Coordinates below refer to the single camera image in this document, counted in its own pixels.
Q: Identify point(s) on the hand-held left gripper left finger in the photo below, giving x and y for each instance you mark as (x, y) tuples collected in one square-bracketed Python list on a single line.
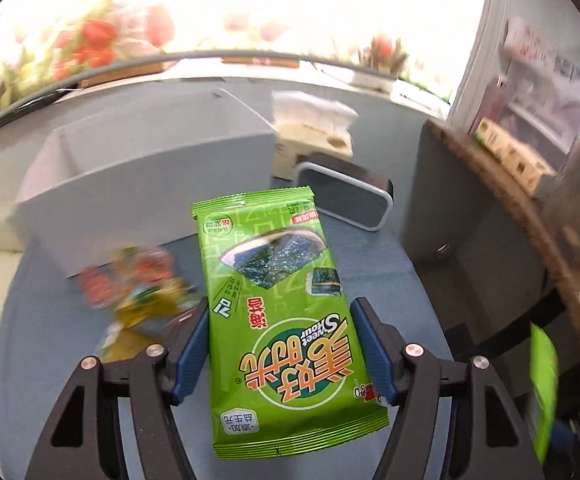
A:
[(189, 355)]

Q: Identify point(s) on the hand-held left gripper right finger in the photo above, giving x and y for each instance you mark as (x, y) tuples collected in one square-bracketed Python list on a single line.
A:
[(375, 355)]

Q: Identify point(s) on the yellow jelly cup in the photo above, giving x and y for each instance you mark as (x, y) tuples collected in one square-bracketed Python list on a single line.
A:
[(139, 320)]

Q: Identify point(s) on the green seaweed snack packet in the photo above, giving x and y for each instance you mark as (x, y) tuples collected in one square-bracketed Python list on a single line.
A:
[(280, 320), (544, 390)]

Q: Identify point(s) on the red jelly cup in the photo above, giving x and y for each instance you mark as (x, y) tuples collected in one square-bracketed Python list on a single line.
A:
[(134, 270)]

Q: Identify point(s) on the white cardboard box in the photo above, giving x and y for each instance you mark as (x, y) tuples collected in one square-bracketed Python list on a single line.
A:
[(144, 185)]

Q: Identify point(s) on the blue tablecloth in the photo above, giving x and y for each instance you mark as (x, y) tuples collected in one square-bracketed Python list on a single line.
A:
[(375, 265)]

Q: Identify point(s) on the dark desk with wooden edge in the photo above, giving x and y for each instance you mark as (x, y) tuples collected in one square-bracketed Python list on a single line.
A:
[(470, 200)]

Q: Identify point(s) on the beige tissue box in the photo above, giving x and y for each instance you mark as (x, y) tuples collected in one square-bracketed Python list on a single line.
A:
[(315, 140)]

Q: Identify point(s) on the brown cardboard box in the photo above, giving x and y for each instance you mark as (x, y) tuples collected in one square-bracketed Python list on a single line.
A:
[(119, 72)]

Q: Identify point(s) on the white display shelf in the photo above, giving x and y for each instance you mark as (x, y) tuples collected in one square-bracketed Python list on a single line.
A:
[(545, 60)]

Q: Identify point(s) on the black speaker with white frame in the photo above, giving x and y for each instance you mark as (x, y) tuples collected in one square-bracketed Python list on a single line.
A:
[(340, 195)]

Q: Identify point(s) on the tulip wall mural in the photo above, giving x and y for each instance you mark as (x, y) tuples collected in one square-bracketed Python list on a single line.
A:
[(119, 25)]

